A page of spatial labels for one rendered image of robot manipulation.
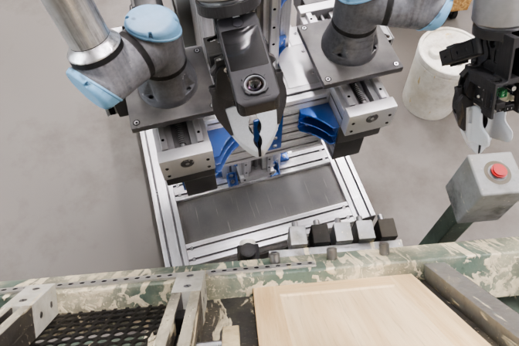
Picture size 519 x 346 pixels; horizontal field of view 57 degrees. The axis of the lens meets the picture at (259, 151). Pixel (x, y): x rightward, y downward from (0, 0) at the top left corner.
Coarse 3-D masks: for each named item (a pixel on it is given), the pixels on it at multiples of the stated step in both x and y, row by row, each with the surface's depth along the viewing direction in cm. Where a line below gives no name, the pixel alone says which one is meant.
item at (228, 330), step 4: (224, 328) 87; (228, 328) 87; (232, 328) 87; (236, 328) 87; (224, 332) 86; (228, 332) 86; (232, 332) 86; (236, 332) 85; (224, 336) 84; (228, 336) 84; (232, 336) 84; (236, 336) 84; (224, 340) 83; (228, 340) 83; (232, 340) 83; (236, 340) 82; (224, 344) 81; (228, 344) 81; (232, 344) 81; (236, 344) 81
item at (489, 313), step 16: (432, 272) 107; (448, 272) 106; (448, 288) 100; (464, 288) 96; (480, 288) 95; (464, 304) 93; (480, 304) 88; (496, 304) 88; (480, 320) 87; (496, 320) 82; (512, 320) 81; (496, 336) 82; (512, 336) 77
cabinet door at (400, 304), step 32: (256, 288) 110; (288, 288) 109; (320, 288) 107; (352, 288) 106; (384, 288) 105; (416, 288) 103; (256, 320) 94; (288, 320) 93; (320, 320) 92; (352, 320) 91; (384, 320) 90; (416, 320) 89; (448, 320) 87
